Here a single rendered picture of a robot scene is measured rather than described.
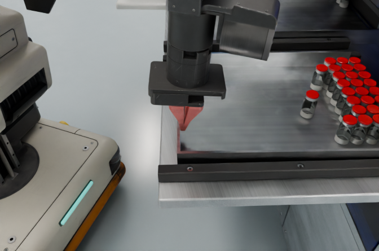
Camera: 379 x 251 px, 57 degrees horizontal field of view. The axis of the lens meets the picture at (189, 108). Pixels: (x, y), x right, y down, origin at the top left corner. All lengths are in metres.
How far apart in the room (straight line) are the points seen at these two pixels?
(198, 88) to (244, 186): 0.15
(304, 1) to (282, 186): 0.62
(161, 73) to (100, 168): 0.93
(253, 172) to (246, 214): 1.03
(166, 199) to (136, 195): 1.09
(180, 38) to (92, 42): 2.23
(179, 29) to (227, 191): 0.23
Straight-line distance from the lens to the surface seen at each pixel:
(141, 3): 1.16
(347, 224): 0.89
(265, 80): 0.68
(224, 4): 0.39
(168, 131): 0.57
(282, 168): 0.51
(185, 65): 0.43
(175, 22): 0.41
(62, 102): 2.11
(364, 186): 0.55
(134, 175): 1.64
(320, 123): 0.62
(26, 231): 1.25
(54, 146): 1.46
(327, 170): 0.53
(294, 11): 0.96
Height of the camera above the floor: 1.28
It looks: 41 degrees down
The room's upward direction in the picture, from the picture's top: straight up
